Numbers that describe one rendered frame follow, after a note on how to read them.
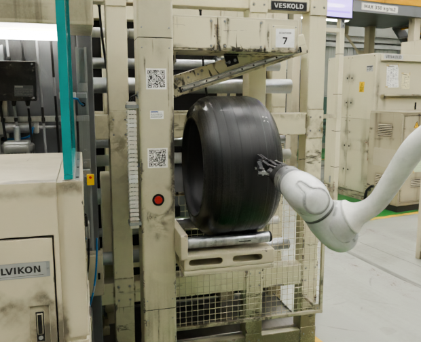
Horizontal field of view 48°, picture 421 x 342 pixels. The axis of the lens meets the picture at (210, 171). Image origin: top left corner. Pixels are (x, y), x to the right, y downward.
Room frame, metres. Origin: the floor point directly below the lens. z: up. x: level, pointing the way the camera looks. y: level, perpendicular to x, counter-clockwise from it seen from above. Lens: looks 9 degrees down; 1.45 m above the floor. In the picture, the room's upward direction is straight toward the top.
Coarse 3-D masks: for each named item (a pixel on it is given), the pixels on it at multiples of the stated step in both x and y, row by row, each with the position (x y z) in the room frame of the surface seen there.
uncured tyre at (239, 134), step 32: (224, 96) 1.87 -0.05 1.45; (192, 128) 2.09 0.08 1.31; (224, 128) 1.68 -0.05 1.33; (256, 128) 1.71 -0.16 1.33; (192, 160) 2.14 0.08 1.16; (224, 160) 1.63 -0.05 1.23; (256, 160) 1.65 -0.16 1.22; (192, 192) 2.08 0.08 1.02; (224, 192) 1.63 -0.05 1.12; (256, 192) 1.66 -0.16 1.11; (224, 224) 1.69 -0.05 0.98; (256, 224) 1.74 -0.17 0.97
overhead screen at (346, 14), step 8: (328, 0) 5.60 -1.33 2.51; (336, 0) 5.65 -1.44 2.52; (344, 0) 5.70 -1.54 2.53; (352, 0) 5.75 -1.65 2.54; (328, 8) 5.60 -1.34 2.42; (336, 8) 5.65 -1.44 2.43; (344, 8) 5.70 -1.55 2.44; (352, 8) 5.75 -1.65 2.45; (328, 16) 5.61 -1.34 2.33; (336, 16) 5.66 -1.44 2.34; (344, 16) 5.70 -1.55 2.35
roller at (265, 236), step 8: (248, 232) 1.79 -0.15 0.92; (256, 232) 1.79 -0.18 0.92; (264, 232) 1.80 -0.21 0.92; (192, 240) 1.71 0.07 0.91; (200, 240) 1.72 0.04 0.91; (208, 240) 1.73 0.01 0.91; (216, 240) 1.73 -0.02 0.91; (224, 240) 1.74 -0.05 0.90; (232, 240) 1.75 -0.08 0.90; (240, 240) 1.76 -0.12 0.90; (248, 240) 1.77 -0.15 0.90; (256, 240) 1.78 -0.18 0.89; (264, 240) 1.79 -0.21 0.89
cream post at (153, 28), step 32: (160, 0) 1.76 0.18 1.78; (160, 32) 1.76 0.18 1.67; (160, 64) 1.76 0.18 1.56; (160, 96) 1.76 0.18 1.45; (160, 128) 1.76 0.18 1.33; (160, 192) 1.76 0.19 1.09; (160, 224) 1.76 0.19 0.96; (160, 256) 1.76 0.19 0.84; (160, 288) 1.76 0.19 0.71; (160, 320) 1.75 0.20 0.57
